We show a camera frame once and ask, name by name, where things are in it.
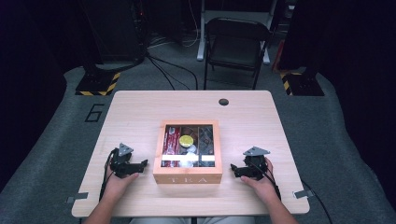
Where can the white coffee capsule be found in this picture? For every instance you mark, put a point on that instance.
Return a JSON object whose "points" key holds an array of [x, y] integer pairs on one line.
{"points": [[192, 149], [186, 164], [193, 158]]}

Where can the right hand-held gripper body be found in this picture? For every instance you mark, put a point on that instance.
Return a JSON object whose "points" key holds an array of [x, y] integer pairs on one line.
{"points": [[256, 168]]}

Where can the red object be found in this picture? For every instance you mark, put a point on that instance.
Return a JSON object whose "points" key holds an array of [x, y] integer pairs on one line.
{"points": [[278, 59]]}

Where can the stack of dark tea bags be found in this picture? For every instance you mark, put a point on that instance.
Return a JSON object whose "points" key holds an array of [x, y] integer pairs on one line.
{"points": [[206, 140]]}

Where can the dark curtain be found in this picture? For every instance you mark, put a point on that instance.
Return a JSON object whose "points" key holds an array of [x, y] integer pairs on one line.
{"points": [[358, 62], [31, 62]]}

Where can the black folding chair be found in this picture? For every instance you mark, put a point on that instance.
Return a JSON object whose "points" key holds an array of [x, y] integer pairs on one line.
{"points": [[235, 46]]}

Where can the red snack packet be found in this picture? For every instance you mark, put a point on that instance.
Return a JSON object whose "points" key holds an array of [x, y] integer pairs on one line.
{"points": [[175, 140], [167, 141], [170, 164]]}

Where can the brown coffee capsule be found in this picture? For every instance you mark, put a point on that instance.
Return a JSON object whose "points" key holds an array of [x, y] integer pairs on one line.
{"points": [[195, 140], [189, 130]]}

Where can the grey tape piece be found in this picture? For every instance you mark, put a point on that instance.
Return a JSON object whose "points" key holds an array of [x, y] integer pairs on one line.
{"points": [[77, 197], [303, 194]]}

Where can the person's right hand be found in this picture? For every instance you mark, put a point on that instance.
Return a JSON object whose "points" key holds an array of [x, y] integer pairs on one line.
{"points": [[264, 188]]}

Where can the person's left hand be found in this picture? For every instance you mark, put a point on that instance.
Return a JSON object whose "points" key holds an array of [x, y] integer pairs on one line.
{"points": [[115, 186]]}

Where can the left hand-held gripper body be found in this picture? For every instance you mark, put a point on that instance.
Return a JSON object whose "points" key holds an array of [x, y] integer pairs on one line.
{"points": [[121, 166]]}

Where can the black equipment cabinet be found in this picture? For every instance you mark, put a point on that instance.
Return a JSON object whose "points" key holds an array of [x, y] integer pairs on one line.
{"points": [[115, 31]]}

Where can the black table grommet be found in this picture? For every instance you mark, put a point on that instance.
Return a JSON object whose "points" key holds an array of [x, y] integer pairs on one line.
{"points": [[223, 102]]}

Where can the black striped stand base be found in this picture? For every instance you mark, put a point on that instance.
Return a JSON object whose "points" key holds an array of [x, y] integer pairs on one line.
{"points": [[303, 84], [96, 84]]}

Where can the wooden tea box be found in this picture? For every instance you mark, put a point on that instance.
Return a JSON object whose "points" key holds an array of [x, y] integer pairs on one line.
{"points": [[186, 179]]}

